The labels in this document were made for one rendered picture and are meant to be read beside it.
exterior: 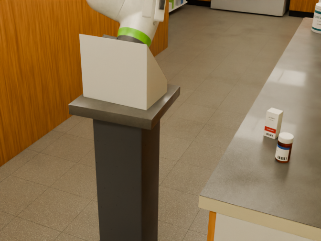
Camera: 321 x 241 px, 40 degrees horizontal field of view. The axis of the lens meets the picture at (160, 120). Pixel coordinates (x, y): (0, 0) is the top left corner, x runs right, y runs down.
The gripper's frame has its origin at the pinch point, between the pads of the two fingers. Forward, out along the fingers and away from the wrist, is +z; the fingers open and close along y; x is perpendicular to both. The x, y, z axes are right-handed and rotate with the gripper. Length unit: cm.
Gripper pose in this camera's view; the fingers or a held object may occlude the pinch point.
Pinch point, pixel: (152, 16)
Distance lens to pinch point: 145.8
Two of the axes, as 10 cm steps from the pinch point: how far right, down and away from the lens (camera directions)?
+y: -3.1, -3.0, 9.0
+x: -9.4, -0.4, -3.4
